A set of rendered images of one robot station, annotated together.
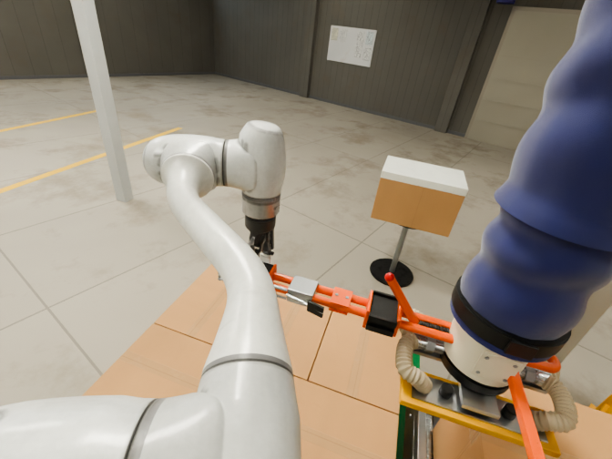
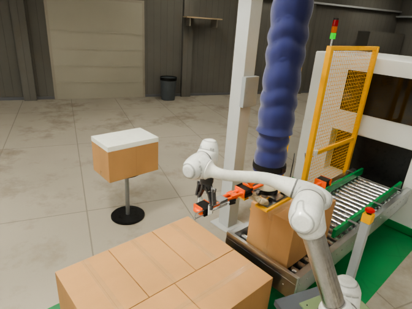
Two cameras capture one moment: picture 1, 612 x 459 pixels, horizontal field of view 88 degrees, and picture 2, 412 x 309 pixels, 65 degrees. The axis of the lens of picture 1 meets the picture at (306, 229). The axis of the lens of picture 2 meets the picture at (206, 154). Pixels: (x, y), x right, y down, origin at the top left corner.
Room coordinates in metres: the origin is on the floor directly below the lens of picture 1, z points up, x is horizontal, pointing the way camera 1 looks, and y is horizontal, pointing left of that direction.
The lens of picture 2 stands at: (-0.18, 1.47, 2.22)
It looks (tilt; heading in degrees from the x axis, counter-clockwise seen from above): 22 degrees down; 303
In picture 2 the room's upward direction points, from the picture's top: 4 degrees clockwise
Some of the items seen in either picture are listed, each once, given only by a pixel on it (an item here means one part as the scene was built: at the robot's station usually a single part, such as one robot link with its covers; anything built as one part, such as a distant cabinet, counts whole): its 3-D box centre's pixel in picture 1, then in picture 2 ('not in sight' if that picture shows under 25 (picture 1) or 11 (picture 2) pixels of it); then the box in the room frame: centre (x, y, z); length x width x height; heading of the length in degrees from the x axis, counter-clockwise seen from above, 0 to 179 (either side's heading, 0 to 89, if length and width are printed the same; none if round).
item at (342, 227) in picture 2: not in sight; (376, 206); (-0.12, -1.91, 0.60); 1.60 x 0.11 x 0.09; 76
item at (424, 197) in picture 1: (416, 194); (125, 153); (2.36, -0.84, 0.82); 0.60 x 0.40 x 0.40; 75
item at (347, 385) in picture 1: (271, 372); (165, 295); (0.98, 0.08, 0.34); 1.20 x 1.00 x 0.40; 76
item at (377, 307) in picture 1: (382, 312); (243, 190); (0.59, -0.22, 1.24); 0.10 x 0.08 x 0.06; 167
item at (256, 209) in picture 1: (260, 202); not in sight; (0.67, 0.11, 1.47); 0.09 x 0.09 x 0.06
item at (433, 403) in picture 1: (474, 403); (276, 198); (0.44, -0.44, 1.14); 0.34 x 0.10 x 0.05; 77
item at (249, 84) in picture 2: not in sight; (249, 91); (1.22, -1.45, 1.62); 0.20 x 0.05 x 0.30; 76
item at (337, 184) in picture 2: not in sight; (327, 186); (0.40, -2.04, 0.60); 1.60 x 0.11 x 0.09; 76
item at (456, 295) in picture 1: (507, 310); (269, 165); (0.53, -0.46, 1.36); 0.23 x 0.23 x 0.04
